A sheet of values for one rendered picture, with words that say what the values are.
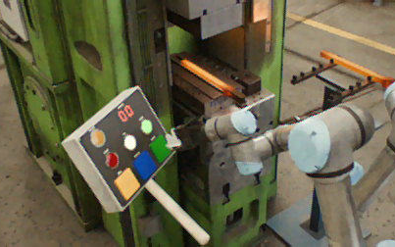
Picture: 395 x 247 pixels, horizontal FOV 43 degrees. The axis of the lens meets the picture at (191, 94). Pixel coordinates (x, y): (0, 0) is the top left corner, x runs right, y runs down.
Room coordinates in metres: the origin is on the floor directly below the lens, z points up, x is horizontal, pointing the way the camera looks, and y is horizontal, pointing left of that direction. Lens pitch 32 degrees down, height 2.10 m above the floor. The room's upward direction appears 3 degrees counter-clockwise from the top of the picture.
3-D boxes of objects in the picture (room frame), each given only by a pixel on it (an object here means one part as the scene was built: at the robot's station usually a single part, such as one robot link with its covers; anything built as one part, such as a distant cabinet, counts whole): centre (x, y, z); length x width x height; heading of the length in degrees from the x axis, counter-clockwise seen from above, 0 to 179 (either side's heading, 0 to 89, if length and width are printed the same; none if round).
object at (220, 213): (1.96, -0.05, 0.23); 0.55 x 0.37 x 0.47; 34
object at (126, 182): (1.21, 0.23, 1.01); 0.07 x 0.05 x 0.07; 149
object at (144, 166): (1.30, 0.18, 1.01); 0.07 x 0.05 x 0.07; 149
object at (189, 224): (1.48, 0.10, 0.62); 0.44 x 0.05 x 0.05; 34
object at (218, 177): (1.96, -0.05, 0.69); 0.56 x 0.38 x 0.45; 34
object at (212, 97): (1.92, -0.01, 0.96); 0.42 x 0.20 x 0.09; 34
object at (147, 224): (1.64, 0.23, 0.36); 0.09 x 0.07 x 0.12; 124
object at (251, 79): (1.90, -0.25, 0.95); 0.12 x 0.08 x 0.06; 34
